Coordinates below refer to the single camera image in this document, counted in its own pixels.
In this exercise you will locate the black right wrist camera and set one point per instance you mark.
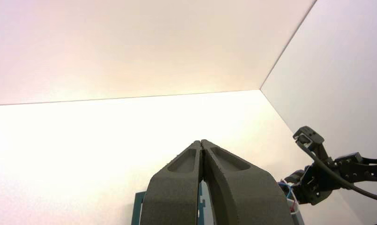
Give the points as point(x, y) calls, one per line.
point(309, 138)

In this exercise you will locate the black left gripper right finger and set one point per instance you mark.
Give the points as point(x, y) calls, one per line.
point(244, 195)

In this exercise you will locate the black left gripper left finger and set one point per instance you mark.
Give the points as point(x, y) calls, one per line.
point(172, 195)

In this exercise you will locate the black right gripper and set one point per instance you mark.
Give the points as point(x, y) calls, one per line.
point(320, 181)

